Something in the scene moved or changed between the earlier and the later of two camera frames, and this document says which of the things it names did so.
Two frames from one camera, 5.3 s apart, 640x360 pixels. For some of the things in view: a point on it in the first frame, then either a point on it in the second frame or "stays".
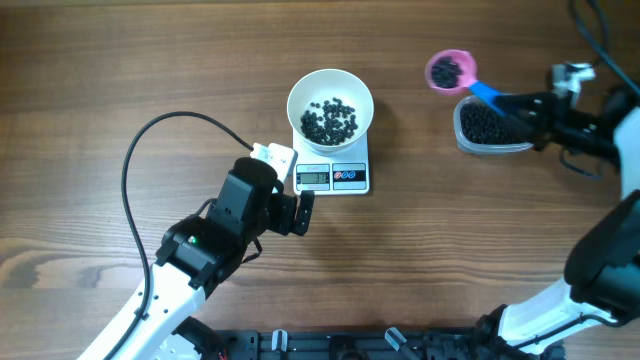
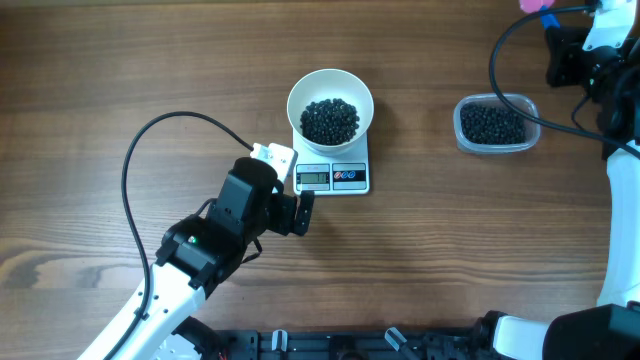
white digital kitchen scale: x=341 y=173 stays
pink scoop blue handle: x=468 y=81 → x=535 y=6
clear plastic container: x=479 y=128 stays
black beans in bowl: x=335 y=124 stays
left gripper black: x=287 y=206 stays
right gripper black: x=539 y=107 → x=567 y=50
